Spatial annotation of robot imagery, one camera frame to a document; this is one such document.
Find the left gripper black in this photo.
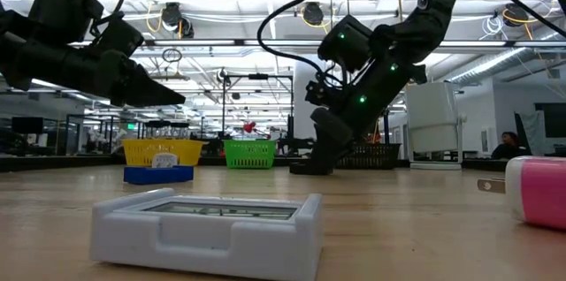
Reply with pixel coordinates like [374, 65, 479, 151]
[19, 41, 187, 109]

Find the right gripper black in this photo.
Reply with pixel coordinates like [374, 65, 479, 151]
[288, 53, 428, 177]

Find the yellow plastic basket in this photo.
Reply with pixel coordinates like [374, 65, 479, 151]
[122, 139, 205, 168]

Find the pink plug charger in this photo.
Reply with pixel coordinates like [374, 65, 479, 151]
[476, 155, 566, 232]

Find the black plastic basket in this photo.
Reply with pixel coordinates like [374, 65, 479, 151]
[334, 142, 402, 171]

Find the green plastic basket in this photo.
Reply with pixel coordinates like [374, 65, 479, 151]
[223, 139, 278, 170]

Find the pale cylindrical container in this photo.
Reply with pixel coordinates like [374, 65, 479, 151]
[404, 80, 465, 171]

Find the small black monitor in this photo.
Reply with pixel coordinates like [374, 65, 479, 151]
[11, 116, 45, 135]

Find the person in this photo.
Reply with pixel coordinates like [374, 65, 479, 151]
[490, 130, 530, 161]

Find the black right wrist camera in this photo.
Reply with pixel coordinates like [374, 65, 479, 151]
[303, 79, 332, 108]

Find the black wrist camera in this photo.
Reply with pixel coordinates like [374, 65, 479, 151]
[92, 11, 145, 57]
[303, 79, 332, 108]

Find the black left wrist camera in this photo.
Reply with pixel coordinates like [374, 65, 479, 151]
[92, 11, 145, 57]

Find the ceiling cable reel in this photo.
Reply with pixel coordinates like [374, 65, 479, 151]
[502, 2, 531, 28]
[302, 1, 326, 27]
[159, 1, 195, 40]

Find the black rig frame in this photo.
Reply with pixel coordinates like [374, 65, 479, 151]
[219, 67, 295, 141]

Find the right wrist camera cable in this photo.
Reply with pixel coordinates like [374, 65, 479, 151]
[256, 0, 435, 80]

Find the black aluminium table frame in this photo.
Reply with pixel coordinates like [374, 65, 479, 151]
[0, 153, 509, 173]

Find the silver ventilation duct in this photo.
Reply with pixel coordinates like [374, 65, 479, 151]
[446, 28, 566, 88]

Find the large dark wall screen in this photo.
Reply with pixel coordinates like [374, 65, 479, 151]
[533, 102, 566, 140]

